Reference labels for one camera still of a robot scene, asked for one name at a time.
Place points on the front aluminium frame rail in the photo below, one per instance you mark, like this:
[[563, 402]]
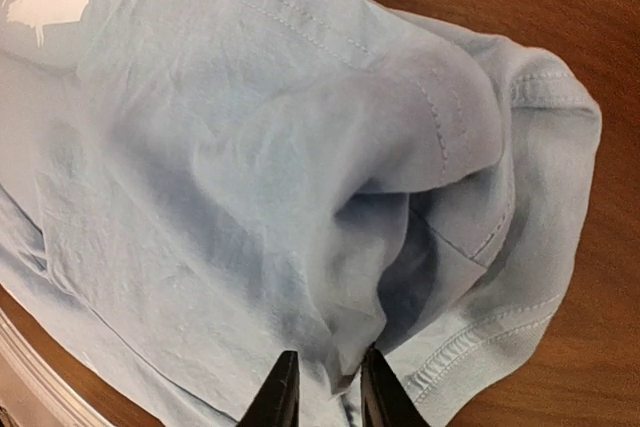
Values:
[[32, 393]]

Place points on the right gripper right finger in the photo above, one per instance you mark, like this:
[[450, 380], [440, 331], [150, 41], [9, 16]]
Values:
[[384, 402]]

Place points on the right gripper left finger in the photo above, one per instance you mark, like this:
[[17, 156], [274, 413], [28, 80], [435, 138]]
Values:
[[277, 402]]

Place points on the light blue printed t-shirt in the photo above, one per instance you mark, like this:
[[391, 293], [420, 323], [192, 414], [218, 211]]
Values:
[[191, 187]]

